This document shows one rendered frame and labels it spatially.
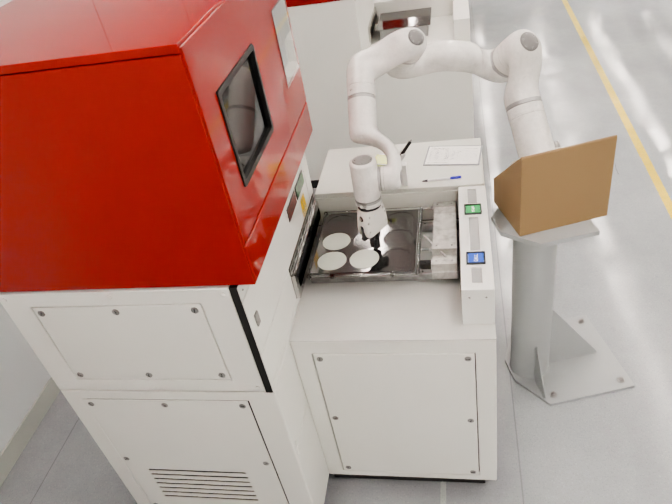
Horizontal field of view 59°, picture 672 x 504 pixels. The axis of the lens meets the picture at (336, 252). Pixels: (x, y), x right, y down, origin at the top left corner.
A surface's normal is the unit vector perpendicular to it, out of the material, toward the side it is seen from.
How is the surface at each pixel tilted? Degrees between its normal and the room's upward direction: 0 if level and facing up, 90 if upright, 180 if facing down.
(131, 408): 90
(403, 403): 90
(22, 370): 90
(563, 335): 90
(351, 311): 0
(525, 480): 0
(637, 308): 0
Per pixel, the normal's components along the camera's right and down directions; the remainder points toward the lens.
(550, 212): 0.17, 0.58
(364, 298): -0.16, -0.78
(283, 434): -0.14, 0.62
